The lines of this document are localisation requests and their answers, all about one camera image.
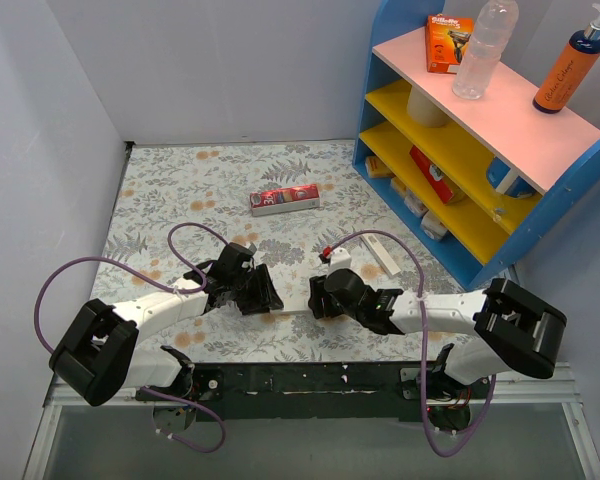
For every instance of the yellow soap pack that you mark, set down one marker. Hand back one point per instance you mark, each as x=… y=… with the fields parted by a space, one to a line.
x=376 y=168

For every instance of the red toothpaste box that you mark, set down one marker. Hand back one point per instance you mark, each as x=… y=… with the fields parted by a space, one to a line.
x=285 y=200

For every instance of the blue white container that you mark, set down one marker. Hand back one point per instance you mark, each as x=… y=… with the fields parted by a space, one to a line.
x=504 y=180

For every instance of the floral table mat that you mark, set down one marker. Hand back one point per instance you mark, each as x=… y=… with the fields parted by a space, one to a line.
x=178 y=205

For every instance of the beige paper roll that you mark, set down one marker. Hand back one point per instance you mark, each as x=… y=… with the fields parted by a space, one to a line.
x=424 y=112

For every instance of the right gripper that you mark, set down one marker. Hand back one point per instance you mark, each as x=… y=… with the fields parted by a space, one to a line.
x=321 y=298

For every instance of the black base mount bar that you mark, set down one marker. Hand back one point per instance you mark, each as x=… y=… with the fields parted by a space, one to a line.
x=324 y=390

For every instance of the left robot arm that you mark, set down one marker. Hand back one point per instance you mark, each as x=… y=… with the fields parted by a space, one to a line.
x=99 y=354

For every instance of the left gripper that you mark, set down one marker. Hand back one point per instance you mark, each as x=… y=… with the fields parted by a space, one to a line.
x=253 y=290

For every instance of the orange pump lotion bottle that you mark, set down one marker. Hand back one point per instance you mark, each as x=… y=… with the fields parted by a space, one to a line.
x=570 y=69

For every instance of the red box on shelf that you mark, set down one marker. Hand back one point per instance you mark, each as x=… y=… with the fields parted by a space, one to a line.
x=447 y=191

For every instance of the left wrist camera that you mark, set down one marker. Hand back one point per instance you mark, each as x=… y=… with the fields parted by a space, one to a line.
x=251 y=248

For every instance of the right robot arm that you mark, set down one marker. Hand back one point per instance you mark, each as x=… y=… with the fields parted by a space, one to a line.
x=510 y=328

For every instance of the clear plastic bottle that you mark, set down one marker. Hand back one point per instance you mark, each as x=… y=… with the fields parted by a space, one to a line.
x=492 y=31

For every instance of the blue yellow pink shelf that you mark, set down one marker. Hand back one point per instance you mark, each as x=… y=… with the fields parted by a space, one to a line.
x=558 y=155

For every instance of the orange razor box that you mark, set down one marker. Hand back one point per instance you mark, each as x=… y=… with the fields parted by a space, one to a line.
x=445 y=42

